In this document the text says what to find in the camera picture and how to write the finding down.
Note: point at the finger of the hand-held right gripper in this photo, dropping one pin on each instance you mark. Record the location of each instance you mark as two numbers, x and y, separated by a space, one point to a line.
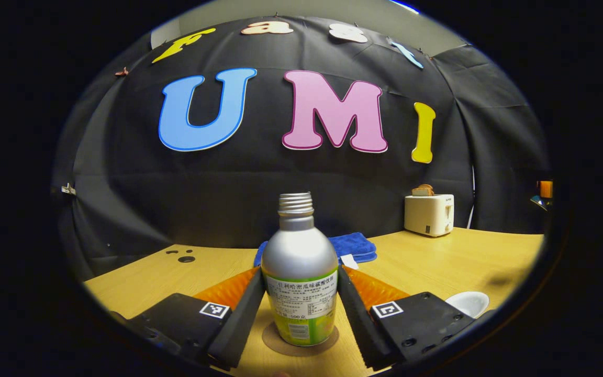
545 188

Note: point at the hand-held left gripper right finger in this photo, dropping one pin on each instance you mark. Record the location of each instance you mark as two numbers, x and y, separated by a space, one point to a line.
359 324

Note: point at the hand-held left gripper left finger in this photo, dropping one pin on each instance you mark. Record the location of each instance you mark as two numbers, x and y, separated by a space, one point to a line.
238 324

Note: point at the teal teacup lid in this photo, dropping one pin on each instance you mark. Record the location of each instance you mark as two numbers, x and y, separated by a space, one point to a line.
539 203

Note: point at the round brown coaster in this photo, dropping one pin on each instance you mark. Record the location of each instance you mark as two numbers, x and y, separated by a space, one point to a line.
272 341

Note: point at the silver water bottle green label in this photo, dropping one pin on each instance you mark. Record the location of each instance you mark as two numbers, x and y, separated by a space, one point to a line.
299 251

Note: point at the teal teacup white inside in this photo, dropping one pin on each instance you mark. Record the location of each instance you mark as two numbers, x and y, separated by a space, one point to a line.
471 302

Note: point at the blue folded cloth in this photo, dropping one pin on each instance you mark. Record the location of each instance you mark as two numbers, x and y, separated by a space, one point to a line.
354 245

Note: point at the toast slice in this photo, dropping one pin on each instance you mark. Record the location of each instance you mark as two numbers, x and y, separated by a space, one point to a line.
419 192
429 188

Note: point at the cream toaster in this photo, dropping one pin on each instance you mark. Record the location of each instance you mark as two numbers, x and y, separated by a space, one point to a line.
427 215

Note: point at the black backdrop cloth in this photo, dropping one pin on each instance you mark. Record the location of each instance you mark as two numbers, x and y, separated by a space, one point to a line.
259 183

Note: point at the white cloth clip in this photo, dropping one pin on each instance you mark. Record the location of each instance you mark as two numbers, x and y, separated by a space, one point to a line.
68 189

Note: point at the red cloth clip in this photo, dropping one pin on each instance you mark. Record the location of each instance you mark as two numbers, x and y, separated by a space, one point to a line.
121 72

